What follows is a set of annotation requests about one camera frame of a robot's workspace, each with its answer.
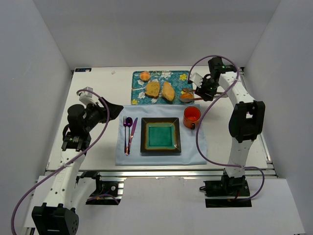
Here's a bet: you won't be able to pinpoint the metal serving tongs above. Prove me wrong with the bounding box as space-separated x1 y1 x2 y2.
180 88 228 102

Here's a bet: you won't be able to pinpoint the sesame round bun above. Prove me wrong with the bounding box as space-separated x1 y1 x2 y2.
179 93 194 103

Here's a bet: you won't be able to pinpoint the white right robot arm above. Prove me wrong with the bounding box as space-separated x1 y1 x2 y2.
188 55 265 179

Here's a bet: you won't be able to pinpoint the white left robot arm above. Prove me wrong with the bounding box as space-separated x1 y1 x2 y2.
31 98 123 235

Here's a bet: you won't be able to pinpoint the long golden bread roll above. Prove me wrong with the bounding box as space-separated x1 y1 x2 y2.
161 81 175 102

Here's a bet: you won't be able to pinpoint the brown bread slice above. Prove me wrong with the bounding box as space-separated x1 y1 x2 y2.
145 82 160 98

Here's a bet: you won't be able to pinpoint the purple fork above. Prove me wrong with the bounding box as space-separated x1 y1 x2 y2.
123 116 127 155

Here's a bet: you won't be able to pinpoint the light blue cloth placemat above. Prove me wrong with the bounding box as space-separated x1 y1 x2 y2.
115 105 207 166

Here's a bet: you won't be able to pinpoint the purple knife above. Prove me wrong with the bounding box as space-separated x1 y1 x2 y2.
128 117 138 154

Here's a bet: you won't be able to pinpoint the teal floral tray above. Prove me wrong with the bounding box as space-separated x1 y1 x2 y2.
131 70 193 105

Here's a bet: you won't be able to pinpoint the orange mug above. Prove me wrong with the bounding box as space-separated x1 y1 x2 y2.
183 106 201 130

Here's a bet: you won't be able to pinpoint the small round bun top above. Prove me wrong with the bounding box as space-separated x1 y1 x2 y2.
139 71 150 82

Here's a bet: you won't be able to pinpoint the square black teal plate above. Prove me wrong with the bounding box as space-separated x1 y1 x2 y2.
140 117 181 155

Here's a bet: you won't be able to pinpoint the left blue table label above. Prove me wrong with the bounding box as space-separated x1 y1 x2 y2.
75 68 91 72

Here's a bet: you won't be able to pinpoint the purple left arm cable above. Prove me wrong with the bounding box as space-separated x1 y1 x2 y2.
11 90 110 235

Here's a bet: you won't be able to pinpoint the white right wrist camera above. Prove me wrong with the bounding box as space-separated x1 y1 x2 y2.
188 73 203 88

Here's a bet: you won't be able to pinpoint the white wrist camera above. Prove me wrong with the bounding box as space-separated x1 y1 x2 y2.
77 87 96 106
188 73 203 88

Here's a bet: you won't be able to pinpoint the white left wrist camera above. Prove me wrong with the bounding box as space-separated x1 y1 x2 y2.
77 87 96 106

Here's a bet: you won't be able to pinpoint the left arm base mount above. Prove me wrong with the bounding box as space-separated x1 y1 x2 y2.
76 171 125 205

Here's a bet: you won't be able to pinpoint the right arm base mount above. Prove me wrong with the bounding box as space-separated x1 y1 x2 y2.
199 173 252 208

